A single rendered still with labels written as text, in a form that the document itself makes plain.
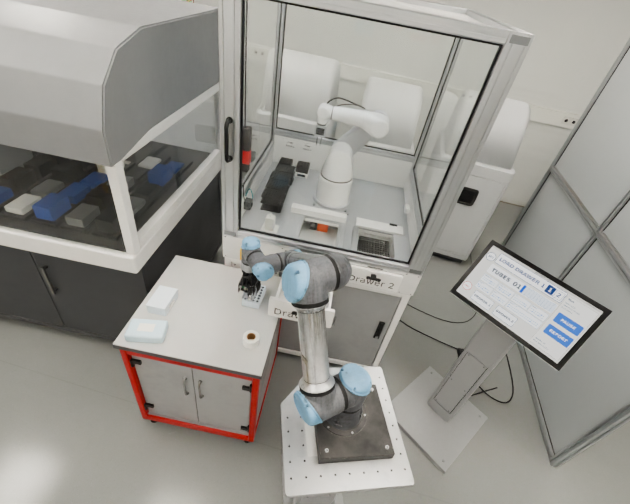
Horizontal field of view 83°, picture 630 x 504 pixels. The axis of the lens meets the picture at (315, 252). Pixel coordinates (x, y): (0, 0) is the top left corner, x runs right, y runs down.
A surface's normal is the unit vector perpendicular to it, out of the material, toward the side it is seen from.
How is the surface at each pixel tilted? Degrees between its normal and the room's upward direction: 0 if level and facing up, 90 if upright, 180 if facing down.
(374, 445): 3
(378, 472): 0
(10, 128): 90
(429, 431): 3
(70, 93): 70
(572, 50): 90
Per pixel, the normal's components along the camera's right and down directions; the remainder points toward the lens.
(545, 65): -0.22, 0.59
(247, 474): 0.15, -0.76
